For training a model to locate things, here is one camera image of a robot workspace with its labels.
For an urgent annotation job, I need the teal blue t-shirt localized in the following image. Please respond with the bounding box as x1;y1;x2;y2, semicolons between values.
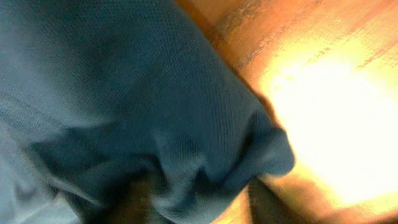
1;0;295;223

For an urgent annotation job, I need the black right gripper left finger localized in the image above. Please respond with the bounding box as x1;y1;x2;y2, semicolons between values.
102;180;153;224

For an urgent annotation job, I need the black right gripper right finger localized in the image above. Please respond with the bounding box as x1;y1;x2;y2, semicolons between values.
248;179;307;224

